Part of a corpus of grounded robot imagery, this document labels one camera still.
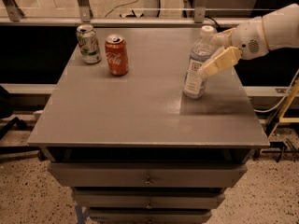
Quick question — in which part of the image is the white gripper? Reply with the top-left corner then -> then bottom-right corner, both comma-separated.
197,17 -> 269,78

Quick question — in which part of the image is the clear blue plastic water bottle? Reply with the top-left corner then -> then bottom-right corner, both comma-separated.
184,25 -> 216,99

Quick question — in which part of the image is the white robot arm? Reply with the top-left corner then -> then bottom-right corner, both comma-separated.
197,4 -> 299,78

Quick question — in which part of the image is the red coke can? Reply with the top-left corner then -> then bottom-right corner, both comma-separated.
105,34 -> 129,76

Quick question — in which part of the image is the green white soda can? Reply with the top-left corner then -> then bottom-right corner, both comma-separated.
76,24 -> 101,64

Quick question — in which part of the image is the yellow metal stand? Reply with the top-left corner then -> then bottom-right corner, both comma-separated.
254,77 -> 299,163

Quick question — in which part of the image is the grey drawer cabinet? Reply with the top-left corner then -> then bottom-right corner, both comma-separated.
27,26 -> 271,224

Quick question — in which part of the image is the metal railing with glass panel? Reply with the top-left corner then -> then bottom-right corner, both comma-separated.
0,0 -> 298,28

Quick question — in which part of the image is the middle grey drawer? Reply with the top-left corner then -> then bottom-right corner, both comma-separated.
73,190 -> 225,209

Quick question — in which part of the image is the grey drawer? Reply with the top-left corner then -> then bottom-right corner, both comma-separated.
73,190 -> 225,209
89,209 -> 211,224
48,163 -> 247,188

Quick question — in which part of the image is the top grey drawer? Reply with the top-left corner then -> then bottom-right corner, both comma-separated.
48,163 -> 247,188

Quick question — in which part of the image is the bottom grey drawer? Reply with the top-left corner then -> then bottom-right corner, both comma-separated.
89,209 -> 211,224

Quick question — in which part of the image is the black office chair base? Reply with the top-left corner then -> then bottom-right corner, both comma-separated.
0,86 -> 48,161

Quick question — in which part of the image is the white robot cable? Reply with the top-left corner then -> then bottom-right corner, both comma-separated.
253,68 -> 299,114

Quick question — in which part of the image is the black floor cable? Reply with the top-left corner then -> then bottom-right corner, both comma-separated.
104,0 -> 146,19

